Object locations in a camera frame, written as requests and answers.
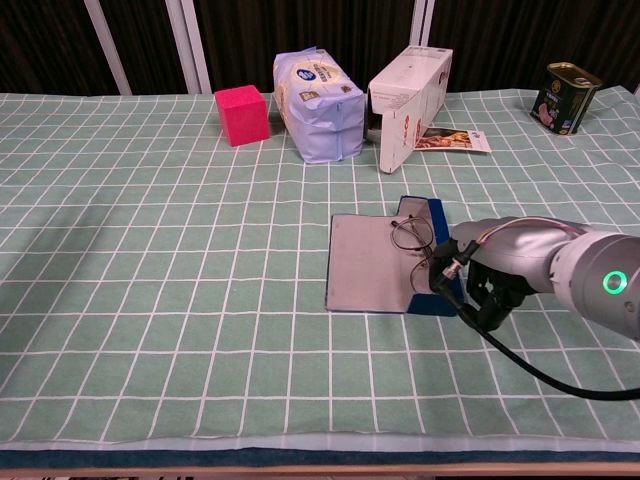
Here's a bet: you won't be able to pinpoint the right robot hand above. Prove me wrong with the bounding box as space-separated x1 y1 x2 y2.
429 217 594 331

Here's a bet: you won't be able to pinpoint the thin-framed eyeglasses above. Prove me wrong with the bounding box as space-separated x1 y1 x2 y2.
389 213 441 296

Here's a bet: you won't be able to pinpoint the blue glasses case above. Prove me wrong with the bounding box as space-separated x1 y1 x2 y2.
324 194 466 317

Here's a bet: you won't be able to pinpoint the printed photo card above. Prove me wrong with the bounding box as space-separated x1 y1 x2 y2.
413 127 491 154

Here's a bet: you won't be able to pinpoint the dark green tin can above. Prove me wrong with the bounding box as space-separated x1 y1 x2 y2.
529 61 604 136

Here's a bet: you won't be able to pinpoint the white carton box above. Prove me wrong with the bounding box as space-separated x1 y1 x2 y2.
365 45 454 175

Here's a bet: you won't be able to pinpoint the light blue tissue pack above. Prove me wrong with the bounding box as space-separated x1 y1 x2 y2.
272 46 366 164

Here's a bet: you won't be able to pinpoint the pink cube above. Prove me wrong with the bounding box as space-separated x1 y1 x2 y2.
213 84 272 148

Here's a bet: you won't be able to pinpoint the black pleated curtain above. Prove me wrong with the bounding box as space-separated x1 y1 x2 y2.
0 0 640 96

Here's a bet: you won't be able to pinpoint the green checked tablecloth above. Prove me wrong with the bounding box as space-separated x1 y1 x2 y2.
0 84 640 451

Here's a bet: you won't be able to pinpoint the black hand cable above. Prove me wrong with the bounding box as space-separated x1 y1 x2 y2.
429 254 640 401

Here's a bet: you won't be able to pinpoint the white frame post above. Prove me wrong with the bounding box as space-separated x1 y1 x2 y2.
83 0 132 95
167 0 211 94
409 0 436 50

